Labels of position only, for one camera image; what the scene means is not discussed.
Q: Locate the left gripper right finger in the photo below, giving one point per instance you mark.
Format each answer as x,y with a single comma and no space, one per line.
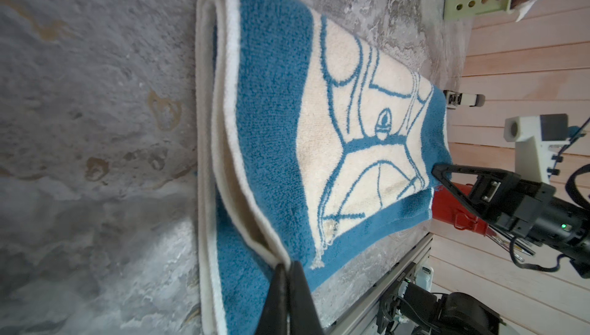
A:
302,312

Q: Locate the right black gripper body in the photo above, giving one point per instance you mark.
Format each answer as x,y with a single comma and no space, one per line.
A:
508,202

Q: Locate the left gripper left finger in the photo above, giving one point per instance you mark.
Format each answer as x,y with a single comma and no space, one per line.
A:
273,320

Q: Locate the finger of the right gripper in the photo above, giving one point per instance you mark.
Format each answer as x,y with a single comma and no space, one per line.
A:
469,199

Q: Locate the blue Doraemon towel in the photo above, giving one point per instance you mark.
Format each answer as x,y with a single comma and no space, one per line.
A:
312,146

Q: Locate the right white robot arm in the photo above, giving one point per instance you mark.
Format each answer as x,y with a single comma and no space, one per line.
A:
562,226

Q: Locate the red pen holder cup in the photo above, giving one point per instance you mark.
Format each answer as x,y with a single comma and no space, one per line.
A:
449,210

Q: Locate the black white stapler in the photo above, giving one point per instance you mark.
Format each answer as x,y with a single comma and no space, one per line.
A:
457,99

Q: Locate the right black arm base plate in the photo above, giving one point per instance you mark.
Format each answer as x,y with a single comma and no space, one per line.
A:
454,313

